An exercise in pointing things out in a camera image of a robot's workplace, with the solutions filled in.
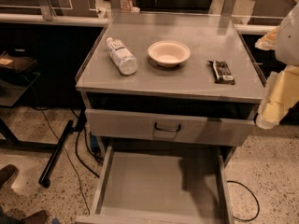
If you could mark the black drawer handle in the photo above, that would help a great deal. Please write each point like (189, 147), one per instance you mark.
(167, 129)

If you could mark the grey open middle drawer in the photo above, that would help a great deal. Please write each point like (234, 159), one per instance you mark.
(182, 185)

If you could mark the black rxbar chocolate wrapper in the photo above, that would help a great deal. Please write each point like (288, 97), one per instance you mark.
(221, 72)

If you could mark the white paper bowl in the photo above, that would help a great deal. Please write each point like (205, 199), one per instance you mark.
(169, 53)

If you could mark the brown shoe lower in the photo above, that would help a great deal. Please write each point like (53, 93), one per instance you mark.
(40, 217)

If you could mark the grey top drawer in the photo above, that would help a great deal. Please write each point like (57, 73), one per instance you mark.
(194, 130)

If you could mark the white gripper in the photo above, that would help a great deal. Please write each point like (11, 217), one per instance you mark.
(289, 39)

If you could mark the black side table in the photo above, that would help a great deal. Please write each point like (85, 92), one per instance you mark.
(16, 77)

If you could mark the clear plastic water bottle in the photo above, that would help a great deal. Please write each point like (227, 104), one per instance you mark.
(121, 56)

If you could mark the grey metal cabinet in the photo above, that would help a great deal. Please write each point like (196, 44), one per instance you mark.
(171, 77)

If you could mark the black floor stand bar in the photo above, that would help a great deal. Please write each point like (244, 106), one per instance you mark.
(44, 179)

